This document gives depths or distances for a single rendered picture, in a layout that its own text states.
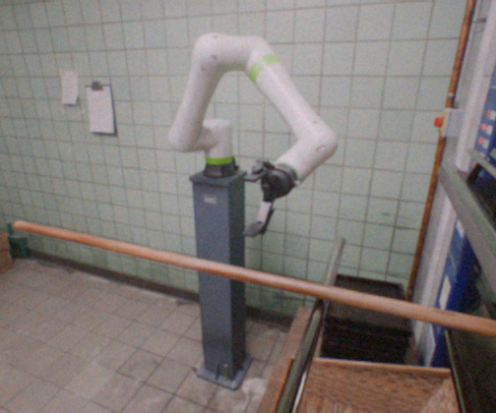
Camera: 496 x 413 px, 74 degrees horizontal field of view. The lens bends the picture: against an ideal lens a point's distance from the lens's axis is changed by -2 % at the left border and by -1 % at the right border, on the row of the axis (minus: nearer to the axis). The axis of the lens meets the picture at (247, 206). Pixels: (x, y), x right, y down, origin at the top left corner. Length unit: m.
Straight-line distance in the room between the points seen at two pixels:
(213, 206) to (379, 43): 1.09
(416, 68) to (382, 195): 0.63
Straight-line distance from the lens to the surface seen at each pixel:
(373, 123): 1.83
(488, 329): 0.77
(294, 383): 0.59
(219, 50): 1.14
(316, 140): 1.00
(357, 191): 1.91
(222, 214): 1.51
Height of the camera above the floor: 1.62
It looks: 21 degrees down
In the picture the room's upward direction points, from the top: straight up
